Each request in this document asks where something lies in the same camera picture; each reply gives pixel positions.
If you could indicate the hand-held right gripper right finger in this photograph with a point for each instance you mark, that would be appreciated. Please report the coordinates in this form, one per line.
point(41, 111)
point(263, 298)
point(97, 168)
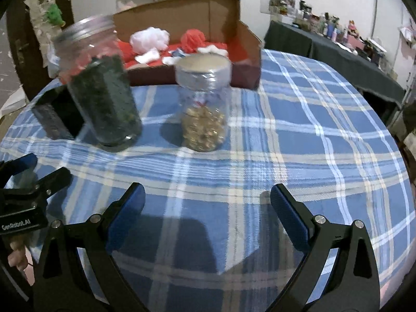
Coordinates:
point(291, 217)

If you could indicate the cardboard box with red inside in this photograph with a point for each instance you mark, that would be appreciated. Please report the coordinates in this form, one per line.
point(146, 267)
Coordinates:
point(182, 16)

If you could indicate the cream paper door hanging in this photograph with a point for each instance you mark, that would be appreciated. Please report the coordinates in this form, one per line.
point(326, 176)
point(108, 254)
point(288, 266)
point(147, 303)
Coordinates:
point(37, 16)

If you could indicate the small clear plastic jar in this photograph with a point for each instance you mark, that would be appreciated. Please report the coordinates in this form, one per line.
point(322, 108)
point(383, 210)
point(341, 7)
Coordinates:
point(203, 117)

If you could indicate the person's left hand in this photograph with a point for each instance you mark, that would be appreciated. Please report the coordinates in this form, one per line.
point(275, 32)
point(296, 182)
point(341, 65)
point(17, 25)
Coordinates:
point(18, 255)

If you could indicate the green plush toy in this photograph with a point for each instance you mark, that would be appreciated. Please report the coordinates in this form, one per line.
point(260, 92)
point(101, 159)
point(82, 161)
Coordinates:
point(54, 14)

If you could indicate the large jar with metal lid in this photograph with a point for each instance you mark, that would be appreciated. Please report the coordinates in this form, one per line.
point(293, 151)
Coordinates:
point(100, 97)

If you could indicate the coral mesh bath pouf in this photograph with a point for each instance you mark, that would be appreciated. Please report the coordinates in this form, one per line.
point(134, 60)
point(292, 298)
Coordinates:
point(193, 39)

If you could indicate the white fluffy star scrunchie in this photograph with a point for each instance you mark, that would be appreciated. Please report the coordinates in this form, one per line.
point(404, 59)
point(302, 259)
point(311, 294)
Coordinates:
point(213, 49)

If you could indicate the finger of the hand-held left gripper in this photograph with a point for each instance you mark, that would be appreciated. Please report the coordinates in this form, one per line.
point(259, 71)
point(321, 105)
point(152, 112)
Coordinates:
point(22, 162)
point(53, 180)

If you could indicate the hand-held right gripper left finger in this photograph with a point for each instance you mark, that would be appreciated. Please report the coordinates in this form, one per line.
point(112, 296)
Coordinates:
point(126, 216)

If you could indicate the dark brown door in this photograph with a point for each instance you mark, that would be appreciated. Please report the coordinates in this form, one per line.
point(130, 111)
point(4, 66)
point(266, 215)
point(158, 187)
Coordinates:
point(19, 39)

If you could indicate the pale pink plush toy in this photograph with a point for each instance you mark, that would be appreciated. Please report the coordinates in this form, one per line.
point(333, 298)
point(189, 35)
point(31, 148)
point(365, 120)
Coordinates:
point(126, 5)

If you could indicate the group of cosmetic bottles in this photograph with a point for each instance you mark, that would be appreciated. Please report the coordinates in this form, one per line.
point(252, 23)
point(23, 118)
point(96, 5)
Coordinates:
point(328, 26)

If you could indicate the blue plaid tablecloth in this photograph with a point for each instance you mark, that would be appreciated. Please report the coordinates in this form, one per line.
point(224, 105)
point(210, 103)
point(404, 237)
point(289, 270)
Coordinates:
point(276, 130)

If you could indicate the white mesh bath pouf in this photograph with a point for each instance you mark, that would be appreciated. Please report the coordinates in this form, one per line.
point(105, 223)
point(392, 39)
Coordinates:
point(149, 39)

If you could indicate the table with dark cloth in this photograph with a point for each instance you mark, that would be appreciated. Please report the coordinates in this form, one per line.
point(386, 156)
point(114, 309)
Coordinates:
point(325, 52)

